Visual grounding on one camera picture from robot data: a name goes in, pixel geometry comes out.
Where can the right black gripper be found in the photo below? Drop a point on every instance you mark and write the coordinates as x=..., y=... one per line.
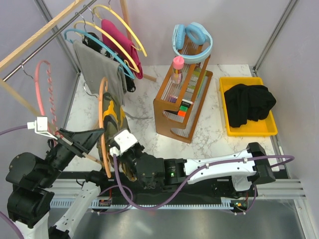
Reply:
x=122, y=156

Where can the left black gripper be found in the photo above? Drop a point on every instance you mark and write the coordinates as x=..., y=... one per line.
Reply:
x=80, y=142

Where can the orange hanger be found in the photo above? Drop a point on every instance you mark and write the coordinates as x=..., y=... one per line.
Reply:
x=103, y=88

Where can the camouflage trousers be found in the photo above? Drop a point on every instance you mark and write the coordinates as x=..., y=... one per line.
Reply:
x=115, y=120

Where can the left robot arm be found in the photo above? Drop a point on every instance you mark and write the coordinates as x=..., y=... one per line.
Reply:
x=28, y=205

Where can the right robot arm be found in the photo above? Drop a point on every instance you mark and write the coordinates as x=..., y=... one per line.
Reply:
x=245, y=168

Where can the grey trousers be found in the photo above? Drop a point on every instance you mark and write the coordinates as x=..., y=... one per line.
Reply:
x=96, y=66

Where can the blue hanger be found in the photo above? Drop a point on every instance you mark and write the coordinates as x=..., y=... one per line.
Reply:
x=130, y=74

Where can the inner yellow hanger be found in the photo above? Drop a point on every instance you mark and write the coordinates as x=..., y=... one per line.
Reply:
x=112, y=39

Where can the yellow hanger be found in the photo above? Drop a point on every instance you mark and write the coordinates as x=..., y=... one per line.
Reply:
x=112, y=39
x=125, y=22

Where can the magenta trousers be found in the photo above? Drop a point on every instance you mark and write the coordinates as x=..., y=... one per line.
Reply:
x=126, y=44

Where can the outer yellow hanger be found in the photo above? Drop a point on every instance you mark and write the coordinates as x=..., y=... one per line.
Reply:
x=125, y=22

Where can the orange cube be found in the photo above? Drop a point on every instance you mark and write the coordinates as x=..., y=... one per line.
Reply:
x=181, y=113

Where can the wooden desk shelf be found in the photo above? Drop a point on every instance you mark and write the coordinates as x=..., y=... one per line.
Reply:
x=177, y=107

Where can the green cube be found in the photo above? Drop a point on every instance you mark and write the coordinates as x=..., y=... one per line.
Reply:
x=183, y=108

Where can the white marker pen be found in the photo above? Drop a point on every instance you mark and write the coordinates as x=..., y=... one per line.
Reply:
x=187, y=101

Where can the pink cap bottle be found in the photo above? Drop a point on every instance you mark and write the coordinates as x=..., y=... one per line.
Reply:
x=177, y=67

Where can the green booklet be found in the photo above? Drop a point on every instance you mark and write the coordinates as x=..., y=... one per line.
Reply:
x=193, y=81

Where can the yellow plastic tray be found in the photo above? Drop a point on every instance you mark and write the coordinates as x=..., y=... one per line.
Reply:
x=266, y=127

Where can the light blue headphones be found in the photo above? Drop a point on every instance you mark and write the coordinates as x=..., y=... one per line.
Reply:
x=198, y=35

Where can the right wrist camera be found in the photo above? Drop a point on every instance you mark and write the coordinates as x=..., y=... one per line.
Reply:
x=121, y=142

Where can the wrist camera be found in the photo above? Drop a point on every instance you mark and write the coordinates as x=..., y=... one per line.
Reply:
x=43, y=127
x=121, y=142

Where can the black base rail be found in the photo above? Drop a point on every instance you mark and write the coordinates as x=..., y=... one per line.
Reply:
x=207, y=192

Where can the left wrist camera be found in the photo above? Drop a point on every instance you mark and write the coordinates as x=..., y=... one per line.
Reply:
x=43, y=127

